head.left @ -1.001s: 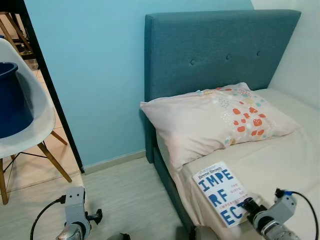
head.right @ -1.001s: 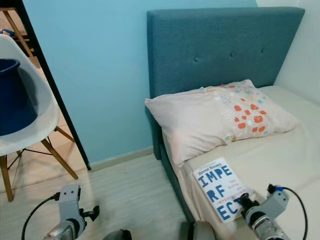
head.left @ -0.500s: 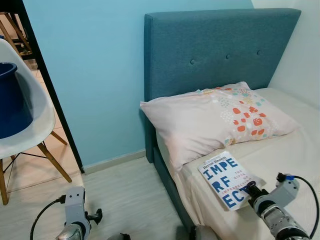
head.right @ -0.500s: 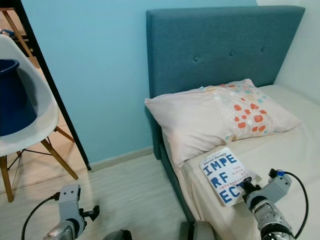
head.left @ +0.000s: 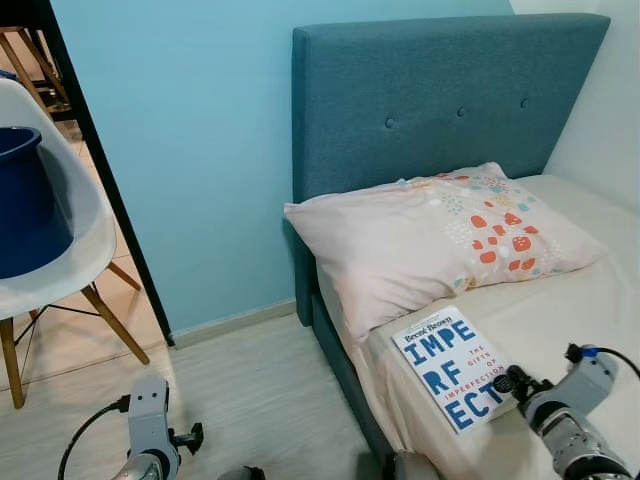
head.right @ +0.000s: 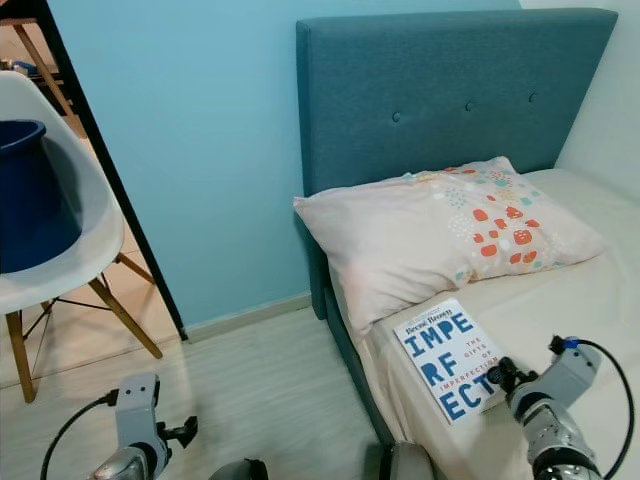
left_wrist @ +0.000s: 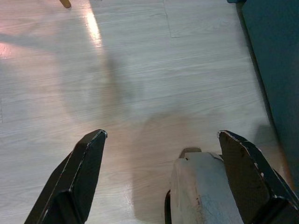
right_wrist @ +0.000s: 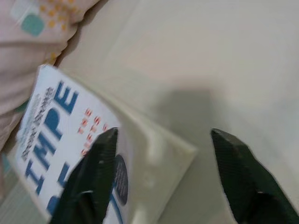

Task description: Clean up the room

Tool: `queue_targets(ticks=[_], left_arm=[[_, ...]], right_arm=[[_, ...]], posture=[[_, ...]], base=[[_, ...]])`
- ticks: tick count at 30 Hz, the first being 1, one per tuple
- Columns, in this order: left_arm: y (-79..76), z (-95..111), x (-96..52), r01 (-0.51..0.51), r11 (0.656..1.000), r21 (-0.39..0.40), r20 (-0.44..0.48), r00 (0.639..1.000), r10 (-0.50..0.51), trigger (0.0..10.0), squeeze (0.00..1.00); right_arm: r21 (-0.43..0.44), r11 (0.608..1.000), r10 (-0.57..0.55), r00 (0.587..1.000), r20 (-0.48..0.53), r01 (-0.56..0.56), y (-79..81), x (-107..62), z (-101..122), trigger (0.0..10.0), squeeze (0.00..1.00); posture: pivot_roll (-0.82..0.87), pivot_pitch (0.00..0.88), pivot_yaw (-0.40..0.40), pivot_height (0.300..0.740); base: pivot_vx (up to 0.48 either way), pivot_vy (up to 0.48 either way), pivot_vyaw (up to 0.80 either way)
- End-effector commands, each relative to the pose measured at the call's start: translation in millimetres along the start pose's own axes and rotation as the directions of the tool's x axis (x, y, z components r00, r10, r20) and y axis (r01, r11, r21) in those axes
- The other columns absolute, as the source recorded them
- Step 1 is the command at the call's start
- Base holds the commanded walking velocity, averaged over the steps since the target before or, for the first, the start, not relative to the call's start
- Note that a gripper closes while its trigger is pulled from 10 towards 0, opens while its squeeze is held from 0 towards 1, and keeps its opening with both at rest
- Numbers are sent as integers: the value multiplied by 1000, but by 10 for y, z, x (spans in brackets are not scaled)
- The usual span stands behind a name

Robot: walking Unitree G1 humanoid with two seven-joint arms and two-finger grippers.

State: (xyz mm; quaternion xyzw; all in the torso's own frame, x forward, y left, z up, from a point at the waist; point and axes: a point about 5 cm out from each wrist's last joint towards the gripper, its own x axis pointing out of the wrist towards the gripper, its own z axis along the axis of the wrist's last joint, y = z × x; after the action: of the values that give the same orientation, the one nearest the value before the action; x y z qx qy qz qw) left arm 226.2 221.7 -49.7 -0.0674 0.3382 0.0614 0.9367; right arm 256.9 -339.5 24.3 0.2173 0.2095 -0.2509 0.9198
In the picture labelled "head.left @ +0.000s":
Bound white paperback book blue letters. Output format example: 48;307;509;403
392;305;523;434

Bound robot left leg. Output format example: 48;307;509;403
215;465;266;480

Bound pink patterned pillow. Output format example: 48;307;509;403
283;162;606;343

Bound white chair wooden legs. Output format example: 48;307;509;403
0;78;151;411

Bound dark blue bucket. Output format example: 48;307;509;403
0;125;76;281

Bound teal upholstered headboard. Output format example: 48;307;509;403
290;12;613;326

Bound wooden table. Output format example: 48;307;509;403
0;25;71;121

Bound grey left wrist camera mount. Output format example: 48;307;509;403
128;375;173;456

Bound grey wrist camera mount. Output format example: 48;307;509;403
553;350;619;406
128;375;173;456

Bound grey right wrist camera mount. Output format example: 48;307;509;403
553;350;619;406

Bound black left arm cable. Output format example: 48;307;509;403
57;395;136;480

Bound black door frame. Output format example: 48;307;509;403
0;0;177;348

